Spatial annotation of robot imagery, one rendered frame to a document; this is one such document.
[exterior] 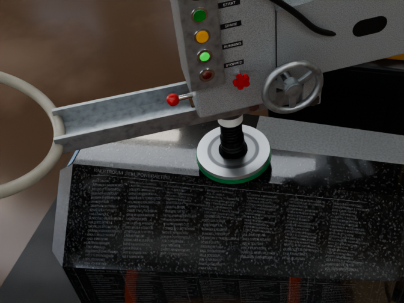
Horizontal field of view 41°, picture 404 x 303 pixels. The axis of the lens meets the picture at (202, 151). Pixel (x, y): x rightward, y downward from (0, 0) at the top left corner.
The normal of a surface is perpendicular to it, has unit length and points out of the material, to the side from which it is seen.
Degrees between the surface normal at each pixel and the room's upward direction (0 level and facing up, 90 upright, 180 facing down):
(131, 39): 0
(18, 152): 0
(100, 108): 90
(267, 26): 90
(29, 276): 0
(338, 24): 90
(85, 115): 90
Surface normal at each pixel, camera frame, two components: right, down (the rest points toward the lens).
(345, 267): -0.22, 0.02
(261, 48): 0.22, 0.69
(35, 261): -0.11, -0.69
